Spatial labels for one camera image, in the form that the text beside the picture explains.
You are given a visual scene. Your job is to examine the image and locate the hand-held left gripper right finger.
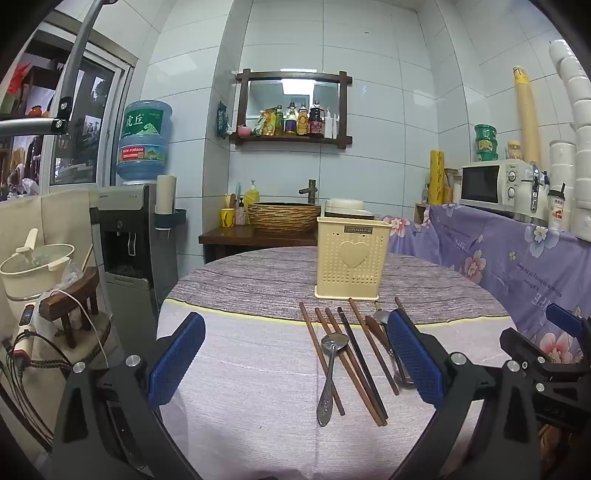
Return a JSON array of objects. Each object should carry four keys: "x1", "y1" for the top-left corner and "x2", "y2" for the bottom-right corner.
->
[{"x1": 387, "y1": 309, "x2": 541, "y2": 480}]

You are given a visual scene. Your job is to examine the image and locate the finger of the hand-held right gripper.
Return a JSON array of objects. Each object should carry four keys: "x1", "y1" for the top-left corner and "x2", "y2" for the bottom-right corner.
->
[
  {"x1": 545, "y1": 303, "x2": 591, "y2": 342},
  {"x1": 500, "y1": 327, "x2": 553, "y2": 371}
]

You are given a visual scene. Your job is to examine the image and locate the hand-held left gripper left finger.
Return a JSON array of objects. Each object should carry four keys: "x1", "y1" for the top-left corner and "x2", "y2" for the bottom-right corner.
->
[{"x1": 53, "y1": 311, "x2": 206, "y2": 480}]

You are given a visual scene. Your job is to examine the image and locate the wooden handle spoon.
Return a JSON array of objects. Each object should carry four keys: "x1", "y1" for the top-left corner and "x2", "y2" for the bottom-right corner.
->
[{"x1": 365, "y1": 316, "x2": 415, "y2": 389}]

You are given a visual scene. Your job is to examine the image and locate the cream plastic utensil holder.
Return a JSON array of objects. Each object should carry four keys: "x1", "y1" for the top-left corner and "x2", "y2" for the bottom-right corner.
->
[{"x1": 314, "y1": 216, "x2": 392, "y2": 300}]

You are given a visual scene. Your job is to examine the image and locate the small metal spoon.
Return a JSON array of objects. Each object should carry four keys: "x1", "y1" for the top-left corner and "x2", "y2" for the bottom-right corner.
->
[{"x1": 373, "y1": 309, "x2": 397, "y2": 352}]

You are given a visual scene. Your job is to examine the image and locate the large metal spoon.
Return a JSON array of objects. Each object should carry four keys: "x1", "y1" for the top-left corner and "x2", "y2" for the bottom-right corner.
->
[{"x1": 316, "y1": 332, "x2": 350, "y2": 427}]

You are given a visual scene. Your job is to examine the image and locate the purple floral cloth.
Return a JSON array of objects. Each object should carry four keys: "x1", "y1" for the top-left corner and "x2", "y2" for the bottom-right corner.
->
[{"x1": 382, "y1": 203, "x2": 591, "y2": 365}]

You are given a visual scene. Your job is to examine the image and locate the striped purple tablecloth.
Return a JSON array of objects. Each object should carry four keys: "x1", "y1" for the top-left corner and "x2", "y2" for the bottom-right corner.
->
[{"x1": 156, "y1": 246, "x2": 515, "y2": 480}]

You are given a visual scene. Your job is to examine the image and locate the labelled drink cup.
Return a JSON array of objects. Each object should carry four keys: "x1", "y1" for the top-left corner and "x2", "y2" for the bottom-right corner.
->
[{"x1": 547, "y1": 184, "x2": 567, "y2": 232}]

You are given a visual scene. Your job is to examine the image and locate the grey water dispenser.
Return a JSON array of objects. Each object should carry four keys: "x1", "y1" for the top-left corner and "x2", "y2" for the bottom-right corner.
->
[{"x1": 89, "y1": 182, "x2": 179, "y2": 315}]

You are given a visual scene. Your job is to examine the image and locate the small dark wooden stool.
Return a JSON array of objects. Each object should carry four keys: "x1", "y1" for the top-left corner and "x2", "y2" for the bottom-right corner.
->
[{"x1": 39, "y1": 266, "x2": 101, "y2": 350}]

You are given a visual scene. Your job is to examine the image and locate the dark wooden counter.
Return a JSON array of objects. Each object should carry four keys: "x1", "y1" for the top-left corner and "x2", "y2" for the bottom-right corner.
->
[{"x1": 198, "y1": 225, "x2": 320, "y2": 265}]

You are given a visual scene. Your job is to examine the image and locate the dark blue cup holder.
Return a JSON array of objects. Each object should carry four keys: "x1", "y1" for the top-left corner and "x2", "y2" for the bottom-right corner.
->
[{"x1": 154, "y1": 209, "x2": 187, "y2": 231}]

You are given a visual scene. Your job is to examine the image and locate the white microwave oven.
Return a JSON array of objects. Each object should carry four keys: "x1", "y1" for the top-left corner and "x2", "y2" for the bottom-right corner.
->
[{"x1": 459, "y1": 160, "x2": 534, "y2": 214}]

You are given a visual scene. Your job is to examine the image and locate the white handheld device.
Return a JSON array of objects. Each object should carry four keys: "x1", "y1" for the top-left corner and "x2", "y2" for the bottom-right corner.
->
[{"x1": 12, "y1": 304, "x2": 36, "y2": 360}]

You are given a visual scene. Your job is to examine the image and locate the white paper cup tube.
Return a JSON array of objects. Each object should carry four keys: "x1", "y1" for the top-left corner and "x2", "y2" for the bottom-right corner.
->
[{"x1": 156, "y1": 174, "x2": 177, "y2": 216}]

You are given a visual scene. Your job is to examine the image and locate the cream cooking pot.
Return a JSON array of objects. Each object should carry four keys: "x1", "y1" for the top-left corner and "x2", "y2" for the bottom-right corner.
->
[{"x1": 0, "y1": 228, "x2": 76, "y2": 302}]

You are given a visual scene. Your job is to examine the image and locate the white brown rice cooker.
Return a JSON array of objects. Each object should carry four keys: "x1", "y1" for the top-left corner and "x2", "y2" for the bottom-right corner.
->
[{"x1": 325, "y1": 198, "x2": 376, "y2": 221}]

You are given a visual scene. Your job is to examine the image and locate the woven pattern wash basin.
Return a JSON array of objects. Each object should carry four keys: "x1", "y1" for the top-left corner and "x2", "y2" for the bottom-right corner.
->
[{"x1": 247, "y1": 201, "x2": 322, "y2": 234}]

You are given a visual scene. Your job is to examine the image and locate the stack of white cups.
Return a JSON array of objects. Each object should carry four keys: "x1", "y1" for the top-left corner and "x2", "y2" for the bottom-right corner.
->
[{"x1": 548, "y1": 39, "x2": 591, "y2": 237}]

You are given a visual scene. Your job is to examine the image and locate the yellow paper roll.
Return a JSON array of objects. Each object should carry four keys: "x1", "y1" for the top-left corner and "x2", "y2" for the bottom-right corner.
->
[{"x1": 429, "y1": 148, "x2": 447, "y2": 206}]

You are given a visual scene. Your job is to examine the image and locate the stack of green noodle bowls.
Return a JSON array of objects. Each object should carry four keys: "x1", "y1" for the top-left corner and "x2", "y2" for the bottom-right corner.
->
[{"x1": 474, "y1": 123, "x2": 499, "y2": 162}]

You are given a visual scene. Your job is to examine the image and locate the bronze faucet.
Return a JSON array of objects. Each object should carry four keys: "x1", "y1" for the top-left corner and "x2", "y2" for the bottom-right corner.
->
[{"x1": 298, "y1": 178, "x2": 320, "y2": 206}]

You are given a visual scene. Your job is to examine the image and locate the tall stack yellow paper cups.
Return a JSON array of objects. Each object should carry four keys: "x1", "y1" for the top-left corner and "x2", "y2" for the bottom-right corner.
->
[{"x1": 511, "y1": 65, "x2": 541, "y2": 165}]

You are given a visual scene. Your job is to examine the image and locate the blue water bottle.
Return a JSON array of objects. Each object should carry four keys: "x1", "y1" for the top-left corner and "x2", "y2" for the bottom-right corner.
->
[{"x1": 116, "y1": 100, "x2": 173, "y2": 186}]

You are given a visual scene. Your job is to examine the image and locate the green hanging packet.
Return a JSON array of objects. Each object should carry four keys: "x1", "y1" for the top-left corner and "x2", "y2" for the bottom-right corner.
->
[{"x1": 215, "y1": 102, "x2": 232, "y2": 138}]

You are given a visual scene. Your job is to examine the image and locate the wooden framed mirror shelf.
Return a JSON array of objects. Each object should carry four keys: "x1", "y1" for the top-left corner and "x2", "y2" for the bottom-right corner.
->
[{"x1": 233, "y1": 69, "x2": 354, "y2": 150}]

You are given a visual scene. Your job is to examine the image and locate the aluminium framed window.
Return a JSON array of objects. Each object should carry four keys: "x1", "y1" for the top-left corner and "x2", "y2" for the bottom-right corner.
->
[{"x1": 0, "y1": 25, "x2": 140, "y2": 200}]

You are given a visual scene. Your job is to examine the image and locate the yellow oil bottle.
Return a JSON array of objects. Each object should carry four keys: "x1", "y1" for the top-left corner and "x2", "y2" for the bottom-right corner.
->
[{"x1": 267, "y1": 104, "x2": 285, "y2": 137}]

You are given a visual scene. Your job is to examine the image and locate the dark soy sauce bottle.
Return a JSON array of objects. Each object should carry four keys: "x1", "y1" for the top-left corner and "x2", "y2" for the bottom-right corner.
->
[{"x1": 308, "y1": 100, "x2": 324, "y2": 138}]

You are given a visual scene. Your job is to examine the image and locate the white cable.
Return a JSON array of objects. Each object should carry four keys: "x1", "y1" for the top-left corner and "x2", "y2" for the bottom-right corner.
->
[{"x1": 45, "y1": 287, "x2": 112, "y2": 367}]

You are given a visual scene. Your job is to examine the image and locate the black cable bundle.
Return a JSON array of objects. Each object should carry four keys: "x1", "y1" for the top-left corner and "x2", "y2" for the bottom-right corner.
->
[{"x1": 0, "y1": 329, "x2": 71, "y2": 455}]

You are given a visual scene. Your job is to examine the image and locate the silver metal pole frame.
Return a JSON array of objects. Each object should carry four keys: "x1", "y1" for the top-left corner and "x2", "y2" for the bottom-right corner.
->
[{"x1": 0, "y1": 0, "x2": 118, "y2": 136}]

